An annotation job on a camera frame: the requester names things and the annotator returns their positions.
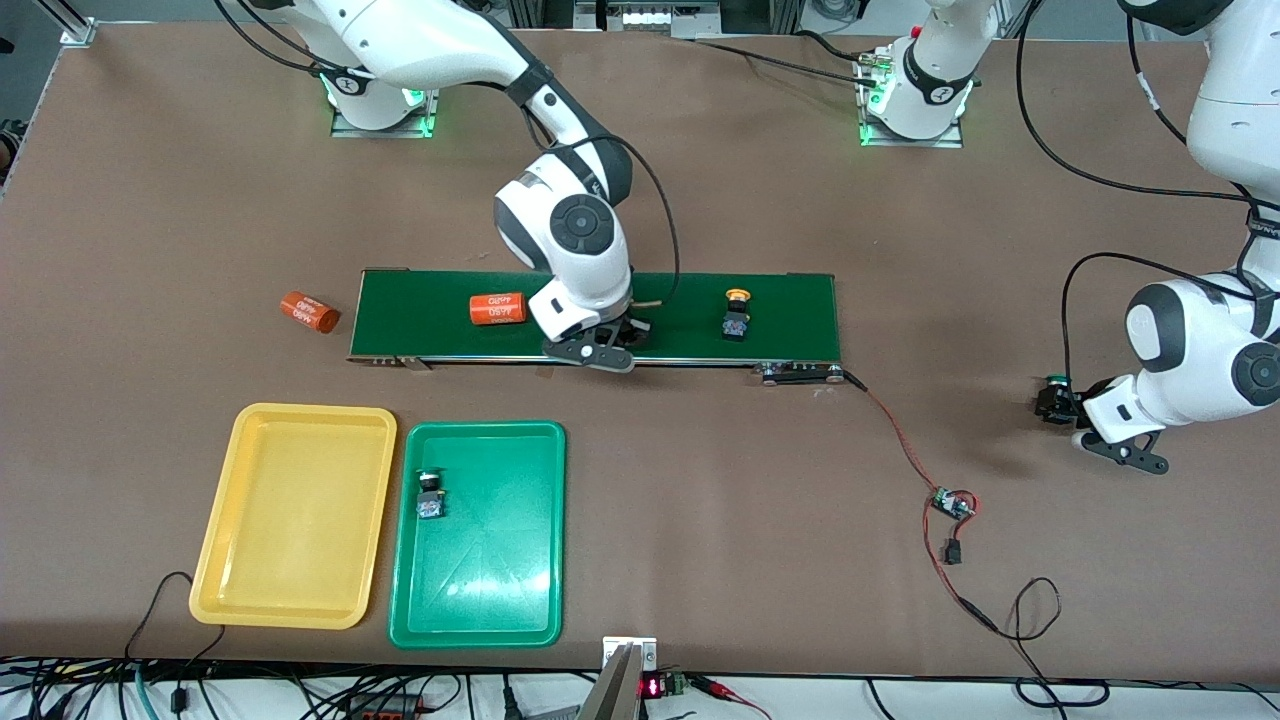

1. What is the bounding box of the black table cable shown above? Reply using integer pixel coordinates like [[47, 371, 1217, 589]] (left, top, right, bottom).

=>
[[695, 28, 881, 89]]

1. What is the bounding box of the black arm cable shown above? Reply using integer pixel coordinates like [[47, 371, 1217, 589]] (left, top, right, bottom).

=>
[[520, 100, 683, 309], [1015, 0, 1280, 386]]

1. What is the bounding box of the red clip lead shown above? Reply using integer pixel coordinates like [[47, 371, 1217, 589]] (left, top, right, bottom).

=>
[[690, 675, 773, 720]]

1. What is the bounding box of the thin black cable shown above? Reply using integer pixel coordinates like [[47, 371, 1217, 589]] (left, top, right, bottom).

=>
[[125, 571, 226, 666]]

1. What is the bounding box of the green belt conveyor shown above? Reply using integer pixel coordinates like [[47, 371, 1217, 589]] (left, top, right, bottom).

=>
[[347, 268, 846, 386]]

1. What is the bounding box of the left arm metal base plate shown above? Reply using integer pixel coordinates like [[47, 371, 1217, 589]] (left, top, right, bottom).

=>
[[855, 48, 966, 149]]

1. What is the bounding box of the yellow plastic tray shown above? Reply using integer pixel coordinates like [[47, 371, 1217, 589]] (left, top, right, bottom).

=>
[[189, 403, 398, 631]]

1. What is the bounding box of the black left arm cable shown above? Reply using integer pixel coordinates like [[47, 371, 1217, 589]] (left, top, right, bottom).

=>
[[1015, 0, 1280, 386]]

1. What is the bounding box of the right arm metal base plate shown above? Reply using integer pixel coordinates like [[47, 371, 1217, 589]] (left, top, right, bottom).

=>
[[330, 28, 446, 139]]

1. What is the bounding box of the grey metal equipment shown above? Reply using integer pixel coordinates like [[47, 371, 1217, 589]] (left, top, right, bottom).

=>
[[575, 0, 701, 39]]

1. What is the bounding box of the aluminium frame profile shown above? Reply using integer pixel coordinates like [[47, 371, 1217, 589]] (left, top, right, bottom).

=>
[[40, 0, 98, 46]]

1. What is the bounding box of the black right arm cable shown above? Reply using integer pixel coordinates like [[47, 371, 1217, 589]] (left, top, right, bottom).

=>
[[520, 100, 683, 309]]

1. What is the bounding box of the grey metal camera mount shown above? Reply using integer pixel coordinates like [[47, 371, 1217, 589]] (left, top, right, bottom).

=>
[[577, 636, 659, 720]]

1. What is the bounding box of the black looped cable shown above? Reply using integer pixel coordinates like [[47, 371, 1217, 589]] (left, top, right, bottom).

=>
[[985, 577, 1111, 709]]

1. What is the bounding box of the red black twisted wire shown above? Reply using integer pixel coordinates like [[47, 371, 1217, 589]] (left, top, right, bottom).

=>
[[843, 370, 1001, 636]]

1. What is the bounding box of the green plastic tray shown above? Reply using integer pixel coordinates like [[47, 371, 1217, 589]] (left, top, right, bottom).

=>
[[388, 421, 567, 650]]

